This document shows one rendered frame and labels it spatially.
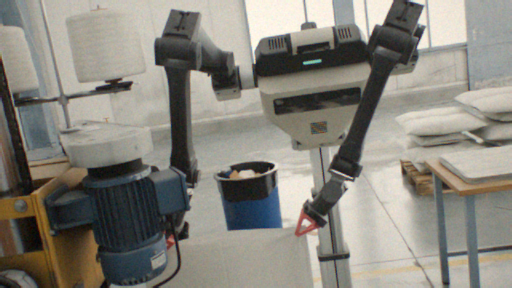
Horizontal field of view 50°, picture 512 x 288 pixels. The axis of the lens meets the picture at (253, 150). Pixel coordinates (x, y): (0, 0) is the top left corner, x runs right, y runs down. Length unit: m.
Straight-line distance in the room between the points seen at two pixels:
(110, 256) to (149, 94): 8.62
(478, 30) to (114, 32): 9.00
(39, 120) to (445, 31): 7.12
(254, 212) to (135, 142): 2.66
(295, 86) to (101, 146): 0.86
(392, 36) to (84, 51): 0.72
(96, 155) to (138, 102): 8.71
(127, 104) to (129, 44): 8.62
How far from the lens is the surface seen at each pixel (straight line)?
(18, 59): 1.40
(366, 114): 1.44
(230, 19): 9.51
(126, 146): 1.15
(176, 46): 1.34
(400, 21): 1.39
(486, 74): 10.11
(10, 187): 1.21
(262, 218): 3.79
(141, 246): 1.23
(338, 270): 2.23
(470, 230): 2.77
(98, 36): 1.28
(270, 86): 1.84
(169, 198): 1.23
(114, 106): 9.97
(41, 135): 10.25
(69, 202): 1.22
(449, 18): 9.91
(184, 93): 1.39
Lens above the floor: 1.58
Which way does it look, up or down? 12 degrees down
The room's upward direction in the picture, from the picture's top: 9 degrees counter-clockwise
